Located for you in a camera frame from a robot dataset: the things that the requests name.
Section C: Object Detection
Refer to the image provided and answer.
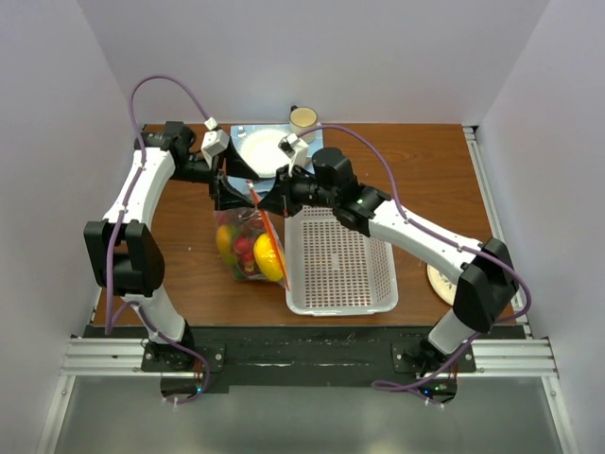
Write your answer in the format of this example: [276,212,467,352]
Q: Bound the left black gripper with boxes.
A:
[170,136,258,210]

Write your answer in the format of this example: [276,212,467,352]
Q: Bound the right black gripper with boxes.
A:
[258,163,338,218]

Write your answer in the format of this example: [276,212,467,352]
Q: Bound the clear zip top bag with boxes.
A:
[214,181,289,289]

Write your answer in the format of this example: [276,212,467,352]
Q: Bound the orange green fake mango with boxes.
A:
[215,224,237,266]

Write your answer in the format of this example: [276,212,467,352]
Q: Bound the yellow fake mango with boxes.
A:
[253,234,285,282]

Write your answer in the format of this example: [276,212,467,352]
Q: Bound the fake strawberries bunch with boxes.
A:
[232,224,262,280]

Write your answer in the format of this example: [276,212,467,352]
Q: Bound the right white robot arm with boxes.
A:
[260,146,522,372]

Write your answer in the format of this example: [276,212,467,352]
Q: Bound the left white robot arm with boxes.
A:
[83,119,256,371]

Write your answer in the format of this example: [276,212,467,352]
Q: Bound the blue checked cloth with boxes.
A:
[228,122,327,181]

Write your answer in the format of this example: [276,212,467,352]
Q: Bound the white round plate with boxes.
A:
[237,128,289,179]

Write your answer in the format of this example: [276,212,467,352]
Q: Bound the cream mug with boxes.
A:
[289,105,319,144]

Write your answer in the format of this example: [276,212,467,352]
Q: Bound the white plastic basket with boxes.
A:
[284,207,399,317]

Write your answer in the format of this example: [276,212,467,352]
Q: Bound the floral cream blue plate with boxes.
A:
[426,265,457,306]

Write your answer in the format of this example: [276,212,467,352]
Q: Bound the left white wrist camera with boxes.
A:
[201,129,231,167]

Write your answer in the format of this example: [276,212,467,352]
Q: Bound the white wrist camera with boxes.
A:
[201,129,231,167]
[278,133,310,167]

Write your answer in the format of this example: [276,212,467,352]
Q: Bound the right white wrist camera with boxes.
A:
[278,133,310,167]

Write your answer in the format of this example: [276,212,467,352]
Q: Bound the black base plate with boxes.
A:
[134,325,476,397]

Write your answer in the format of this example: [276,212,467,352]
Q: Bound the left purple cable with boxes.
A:
[104,75,218,404]

